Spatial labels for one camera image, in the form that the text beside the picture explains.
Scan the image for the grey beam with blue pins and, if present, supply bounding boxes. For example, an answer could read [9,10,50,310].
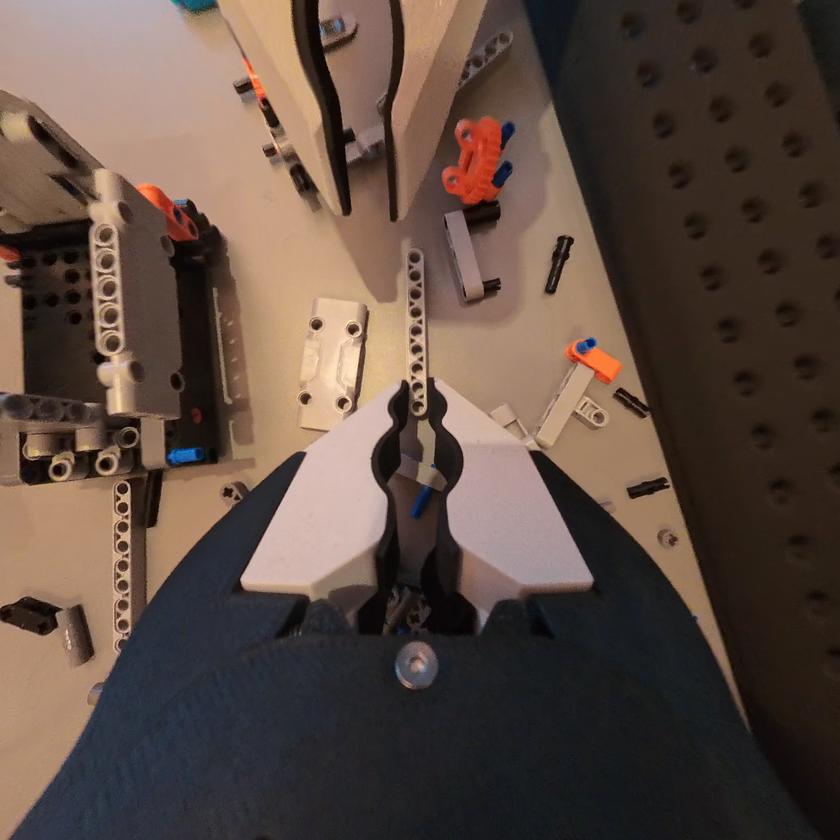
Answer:
[405,248,429,420]

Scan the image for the short light grey beam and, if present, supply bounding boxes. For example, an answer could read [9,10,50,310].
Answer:
[533,363,611,450]

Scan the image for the long grey beam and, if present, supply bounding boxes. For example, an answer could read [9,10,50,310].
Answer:
[112,478,147,654]

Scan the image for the light grey connector pieces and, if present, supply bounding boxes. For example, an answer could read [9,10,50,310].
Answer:
[402,403,542,490]

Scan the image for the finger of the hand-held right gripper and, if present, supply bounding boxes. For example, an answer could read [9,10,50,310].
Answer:
[218,0,353,217]
[382,0,491,223]

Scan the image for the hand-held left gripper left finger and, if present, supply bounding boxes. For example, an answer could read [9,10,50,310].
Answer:
[239,379,411,634]

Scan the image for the orange gear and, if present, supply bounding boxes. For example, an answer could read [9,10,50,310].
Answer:
[441,117,516,204]

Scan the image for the grey black robot model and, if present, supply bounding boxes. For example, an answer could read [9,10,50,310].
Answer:
[0,88,253,488]

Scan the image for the grey flat panel piece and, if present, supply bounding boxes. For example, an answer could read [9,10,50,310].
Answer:
[297,297,370,433]

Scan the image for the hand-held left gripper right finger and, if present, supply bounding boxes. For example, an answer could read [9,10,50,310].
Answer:
[428,378,596,632]

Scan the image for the orange blue connector piece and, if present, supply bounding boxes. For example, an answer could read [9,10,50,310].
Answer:
[566,338,623,383]

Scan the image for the black connector piece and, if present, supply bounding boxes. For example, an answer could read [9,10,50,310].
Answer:
[0,596,61,637]

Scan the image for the orange grey small subassembly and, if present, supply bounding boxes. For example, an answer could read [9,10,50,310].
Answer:
[233,14,387,212]

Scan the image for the black perforated panel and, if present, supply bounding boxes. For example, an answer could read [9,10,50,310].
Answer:
[525,0,840,840]

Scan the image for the grey frame with black pins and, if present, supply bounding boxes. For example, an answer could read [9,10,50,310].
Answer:
[443,200,503,304]

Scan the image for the grey axle connector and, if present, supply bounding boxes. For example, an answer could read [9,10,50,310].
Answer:
[58,604,96,667]

